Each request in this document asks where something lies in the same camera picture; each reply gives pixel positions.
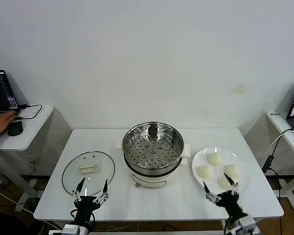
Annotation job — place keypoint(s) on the white side table with label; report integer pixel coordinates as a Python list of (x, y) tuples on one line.
[(279, 122)]

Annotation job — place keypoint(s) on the stainless steel steamer basket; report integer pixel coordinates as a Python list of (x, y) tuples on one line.
[(131, 135)]

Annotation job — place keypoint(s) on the round white plate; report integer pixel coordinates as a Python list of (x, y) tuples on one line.
[(242, 161)]

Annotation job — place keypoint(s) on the white steamed baozi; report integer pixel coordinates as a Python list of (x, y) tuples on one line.
[(205, 171), (223, 184), (233, 170), (215, 159)]

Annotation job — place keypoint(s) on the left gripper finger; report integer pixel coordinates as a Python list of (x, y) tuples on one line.
[(101, 197), (76, 195)]

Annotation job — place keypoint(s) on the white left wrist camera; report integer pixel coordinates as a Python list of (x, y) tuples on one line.
[(69, 228)]

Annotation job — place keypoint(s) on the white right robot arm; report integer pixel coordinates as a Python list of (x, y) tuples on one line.
[(247, 224)]

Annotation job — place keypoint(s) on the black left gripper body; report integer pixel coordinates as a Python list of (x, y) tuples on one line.
[(84, 205)]

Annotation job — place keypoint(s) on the white table frame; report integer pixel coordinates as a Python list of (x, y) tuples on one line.
[(161, 230)]

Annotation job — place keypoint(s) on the person's bare hand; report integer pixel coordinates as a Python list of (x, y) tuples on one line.
[(3, 123)]

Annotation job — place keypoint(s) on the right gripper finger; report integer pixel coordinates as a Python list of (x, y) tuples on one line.
[(234, 189), (212, 196)]

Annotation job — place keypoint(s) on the black laptop with dark screen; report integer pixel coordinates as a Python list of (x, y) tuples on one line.
[(0, 98)]

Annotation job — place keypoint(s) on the round glass pot lid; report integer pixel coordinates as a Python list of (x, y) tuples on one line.
[(100, 161)]

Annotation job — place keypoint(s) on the white side table with mouse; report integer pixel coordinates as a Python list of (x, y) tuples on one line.
[(31, 129)]

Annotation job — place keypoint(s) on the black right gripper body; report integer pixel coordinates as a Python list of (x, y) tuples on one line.
[(229, 200)]

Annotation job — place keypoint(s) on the white electric cooking pot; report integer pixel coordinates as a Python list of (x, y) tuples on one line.
[(156, 181)]

